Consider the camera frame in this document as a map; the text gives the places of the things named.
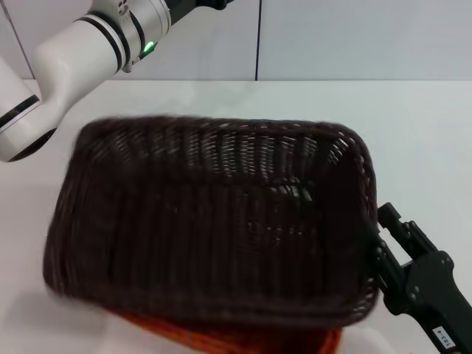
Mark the orange woven wicker basket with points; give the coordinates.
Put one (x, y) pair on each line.
(221, 339)

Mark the dark brown woven basket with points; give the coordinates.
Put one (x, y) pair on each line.
(184, 221)

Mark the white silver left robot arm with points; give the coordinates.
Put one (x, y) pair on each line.
(62, 66)

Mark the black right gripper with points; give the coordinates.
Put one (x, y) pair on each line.
(435, 291)

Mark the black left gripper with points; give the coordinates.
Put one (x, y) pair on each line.
(184, 7)

